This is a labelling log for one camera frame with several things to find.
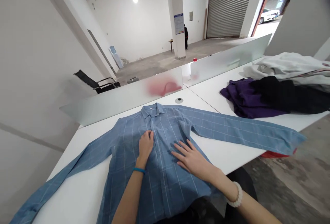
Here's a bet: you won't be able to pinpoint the person's right hand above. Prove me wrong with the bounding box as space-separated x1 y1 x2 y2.
171 139 224 184

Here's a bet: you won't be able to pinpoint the person's left hand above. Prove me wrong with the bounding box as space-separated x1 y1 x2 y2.
136 130 155 164

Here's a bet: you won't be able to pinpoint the blue checked shirt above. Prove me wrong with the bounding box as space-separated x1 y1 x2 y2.
9 103 308 224

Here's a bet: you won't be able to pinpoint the long frosted desk partition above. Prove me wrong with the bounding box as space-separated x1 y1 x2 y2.
59 66 184 128

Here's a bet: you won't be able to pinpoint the red thing behind partition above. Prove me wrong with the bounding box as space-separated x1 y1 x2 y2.
146 77 183 97

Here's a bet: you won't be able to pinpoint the black office chair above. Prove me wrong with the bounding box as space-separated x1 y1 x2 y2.
73 69 121 94

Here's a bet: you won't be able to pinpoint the clear bottle with red cap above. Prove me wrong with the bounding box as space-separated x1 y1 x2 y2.
190 58 200 81

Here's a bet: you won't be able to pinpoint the blue and white leaning panel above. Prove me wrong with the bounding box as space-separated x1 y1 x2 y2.
108 45 124 70

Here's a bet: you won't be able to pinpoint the purple garment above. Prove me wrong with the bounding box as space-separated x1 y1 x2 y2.
219 78 290 119

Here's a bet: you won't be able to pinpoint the person's legs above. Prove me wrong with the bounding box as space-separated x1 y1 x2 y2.
152 167 258 224

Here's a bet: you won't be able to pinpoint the blue notice poster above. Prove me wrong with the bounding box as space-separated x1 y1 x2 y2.
174 13 184 35

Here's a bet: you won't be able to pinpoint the short frosted desk partition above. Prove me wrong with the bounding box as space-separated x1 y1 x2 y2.
190 33 273 87

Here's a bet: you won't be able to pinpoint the leaning wooden plank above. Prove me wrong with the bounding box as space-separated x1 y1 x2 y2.
203 8 209 40

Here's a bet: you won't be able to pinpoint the red basin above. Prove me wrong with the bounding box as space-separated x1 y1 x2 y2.
260 147 297 159

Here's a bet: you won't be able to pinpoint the black garment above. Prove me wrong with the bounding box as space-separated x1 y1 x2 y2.
249 75 330 115

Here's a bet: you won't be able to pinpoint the grey roller shutter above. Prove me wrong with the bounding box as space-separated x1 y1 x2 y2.
206 0 256 39

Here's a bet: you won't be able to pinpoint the pile of white garments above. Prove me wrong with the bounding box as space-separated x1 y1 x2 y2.
243 52 330 93

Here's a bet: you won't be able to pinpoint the white car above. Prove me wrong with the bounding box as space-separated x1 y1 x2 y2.
257 8 281 25

